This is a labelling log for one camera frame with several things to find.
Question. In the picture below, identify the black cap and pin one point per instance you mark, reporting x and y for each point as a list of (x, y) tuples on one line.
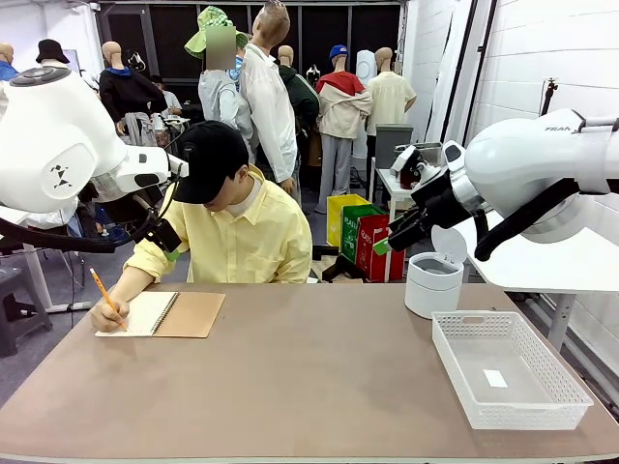
[(208, 154)]

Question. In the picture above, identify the person's right forearm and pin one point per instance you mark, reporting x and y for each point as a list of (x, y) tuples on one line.
[(130, 285)]

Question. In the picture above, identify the white perforated plastic basket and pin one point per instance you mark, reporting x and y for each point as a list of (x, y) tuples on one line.
[(522, 418)]

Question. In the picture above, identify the seated person in background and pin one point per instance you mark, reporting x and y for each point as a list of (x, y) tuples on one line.
[(170, 99)]

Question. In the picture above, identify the black tripod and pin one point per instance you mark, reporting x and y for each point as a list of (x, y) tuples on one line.
[(547, 99)]

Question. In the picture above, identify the mannequin with black hat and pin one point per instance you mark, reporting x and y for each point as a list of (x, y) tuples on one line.
[(50, 50)]

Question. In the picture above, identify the green checked sun hat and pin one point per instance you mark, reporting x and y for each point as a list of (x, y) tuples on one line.
[(213, 19)]

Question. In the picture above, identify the mannequin in white shirt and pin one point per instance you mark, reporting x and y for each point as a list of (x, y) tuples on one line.
[(266, 106)]

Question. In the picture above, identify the mannequin in dark green jacket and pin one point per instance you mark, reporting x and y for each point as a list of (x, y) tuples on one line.
[(300, 96)]

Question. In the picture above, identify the white stand leg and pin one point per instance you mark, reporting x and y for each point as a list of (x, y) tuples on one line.
[(36, 275)]

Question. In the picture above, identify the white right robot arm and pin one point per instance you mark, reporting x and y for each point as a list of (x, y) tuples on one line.
[(522, 164)]

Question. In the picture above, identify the large white side table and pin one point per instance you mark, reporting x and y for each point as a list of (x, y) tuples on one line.
[(556, 266)]

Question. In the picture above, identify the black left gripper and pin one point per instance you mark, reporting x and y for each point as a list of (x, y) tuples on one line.
[(162, 234)]

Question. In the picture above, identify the mannequin in black hoodie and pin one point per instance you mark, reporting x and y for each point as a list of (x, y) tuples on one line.
[(126, 92)]

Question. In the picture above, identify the mannequin in red beige jacket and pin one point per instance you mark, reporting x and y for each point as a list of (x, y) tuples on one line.
[(341, 111)]

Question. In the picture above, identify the white round trash bin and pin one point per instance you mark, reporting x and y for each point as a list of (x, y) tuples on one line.
[(430, 295)]

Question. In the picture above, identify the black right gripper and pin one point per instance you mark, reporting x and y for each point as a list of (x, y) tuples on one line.
[(437, 198)]

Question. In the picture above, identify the black chair base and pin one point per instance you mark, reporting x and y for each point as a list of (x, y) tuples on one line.
[(338, 268)]

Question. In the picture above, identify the mannequin in blue shirt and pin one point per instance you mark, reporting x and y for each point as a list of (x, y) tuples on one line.
[(6, 67)]

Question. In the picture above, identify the small white table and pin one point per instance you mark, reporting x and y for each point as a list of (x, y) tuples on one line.
[(387, 181)]

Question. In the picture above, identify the red recycling bin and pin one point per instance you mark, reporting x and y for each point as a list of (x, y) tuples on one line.
[(372, 261)]

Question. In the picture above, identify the yellow pencil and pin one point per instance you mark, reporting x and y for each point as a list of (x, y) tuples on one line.
[(99, 282)]

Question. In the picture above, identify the person in grey vest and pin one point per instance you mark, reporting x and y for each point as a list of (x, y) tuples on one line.
[(217, 101)]

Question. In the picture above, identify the grey bin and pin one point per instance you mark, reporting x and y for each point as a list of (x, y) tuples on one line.
[(394, 145)]

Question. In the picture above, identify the white torso mannequin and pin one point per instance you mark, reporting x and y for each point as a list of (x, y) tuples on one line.
[(366, 65)]

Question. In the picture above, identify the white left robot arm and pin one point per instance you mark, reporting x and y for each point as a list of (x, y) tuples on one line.
[(48, 135)]

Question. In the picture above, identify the white label in basket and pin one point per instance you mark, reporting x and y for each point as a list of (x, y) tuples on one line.
[(495, 379)]

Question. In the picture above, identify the spiral notebook with brown cover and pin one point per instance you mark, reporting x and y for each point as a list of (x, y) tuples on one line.
[(193, 314)]

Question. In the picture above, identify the green recycling bin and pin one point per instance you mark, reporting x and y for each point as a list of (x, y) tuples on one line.
[(350, 232)]

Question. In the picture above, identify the person in yellow shirt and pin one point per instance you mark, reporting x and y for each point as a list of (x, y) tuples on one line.
[(256, 232)]

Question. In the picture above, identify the person's right hand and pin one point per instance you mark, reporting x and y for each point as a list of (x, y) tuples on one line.
[(106, 319)]

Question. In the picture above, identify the mannequin in cream shirt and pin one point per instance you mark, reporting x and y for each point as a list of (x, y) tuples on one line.
[(389, 96)]

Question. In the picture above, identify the yellow recycling bin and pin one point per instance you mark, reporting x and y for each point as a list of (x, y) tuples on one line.
[(338, 217)]

